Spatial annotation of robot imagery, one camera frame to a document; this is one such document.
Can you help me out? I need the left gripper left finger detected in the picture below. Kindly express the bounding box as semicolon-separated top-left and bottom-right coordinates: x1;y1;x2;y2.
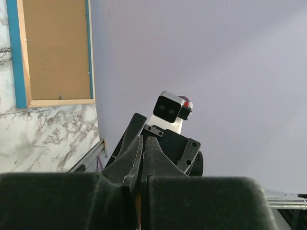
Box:
0;173;134;230

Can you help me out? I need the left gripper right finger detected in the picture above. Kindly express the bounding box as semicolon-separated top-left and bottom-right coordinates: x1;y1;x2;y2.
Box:
141;176;278;230

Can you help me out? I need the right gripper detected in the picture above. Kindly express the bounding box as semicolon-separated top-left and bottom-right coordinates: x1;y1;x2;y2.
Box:
103;113;203;186

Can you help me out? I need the blue picture frame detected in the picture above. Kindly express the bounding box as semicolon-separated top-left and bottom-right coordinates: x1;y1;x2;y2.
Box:
6;0;95;109

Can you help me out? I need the aluminium table frame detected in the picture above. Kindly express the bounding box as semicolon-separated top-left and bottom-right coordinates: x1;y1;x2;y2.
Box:
68;139;107;173

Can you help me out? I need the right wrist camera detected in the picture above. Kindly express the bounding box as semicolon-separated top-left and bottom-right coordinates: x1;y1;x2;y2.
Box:
147;91;193;134

